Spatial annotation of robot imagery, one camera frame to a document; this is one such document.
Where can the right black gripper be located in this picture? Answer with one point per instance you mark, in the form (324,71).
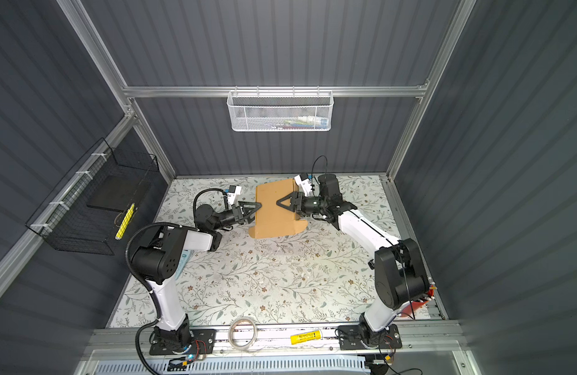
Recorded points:
(296,204)

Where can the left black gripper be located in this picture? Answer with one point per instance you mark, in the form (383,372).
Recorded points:
(241,213)

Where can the brown cardboard box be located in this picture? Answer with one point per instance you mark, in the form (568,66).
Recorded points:
(271,220)

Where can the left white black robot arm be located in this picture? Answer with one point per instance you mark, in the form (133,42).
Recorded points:
(154,253)

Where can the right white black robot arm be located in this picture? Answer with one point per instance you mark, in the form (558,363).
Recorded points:
(400,277)

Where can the markers in white basket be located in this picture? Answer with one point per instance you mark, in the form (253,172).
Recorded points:
(304,123)

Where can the teal calculator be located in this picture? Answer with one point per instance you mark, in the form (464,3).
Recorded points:
(185,257)

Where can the yellow striped marker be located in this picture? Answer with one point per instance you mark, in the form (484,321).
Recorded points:
(125,222)

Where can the black flat pad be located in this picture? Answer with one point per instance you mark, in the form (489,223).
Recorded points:
(116,194)

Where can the clear tape roll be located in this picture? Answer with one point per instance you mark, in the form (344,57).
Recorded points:
(242,334)

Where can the yellow label tag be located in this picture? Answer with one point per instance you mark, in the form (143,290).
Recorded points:
(306,337)

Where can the red pencil cup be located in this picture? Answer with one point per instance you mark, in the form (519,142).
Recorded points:
(421,301)

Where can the white vented strip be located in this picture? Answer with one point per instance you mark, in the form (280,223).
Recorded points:
(337,364)

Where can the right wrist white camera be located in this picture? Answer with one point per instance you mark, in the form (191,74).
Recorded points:
(305,184)

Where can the white wire mesh basket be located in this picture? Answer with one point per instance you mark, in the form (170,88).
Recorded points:
(250,113)

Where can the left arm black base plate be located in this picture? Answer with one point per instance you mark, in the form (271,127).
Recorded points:
(194,342)

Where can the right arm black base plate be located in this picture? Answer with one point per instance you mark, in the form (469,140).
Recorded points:
(352,337)

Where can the black wire basket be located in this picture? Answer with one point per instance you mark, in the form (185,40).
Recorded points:
(94,209)

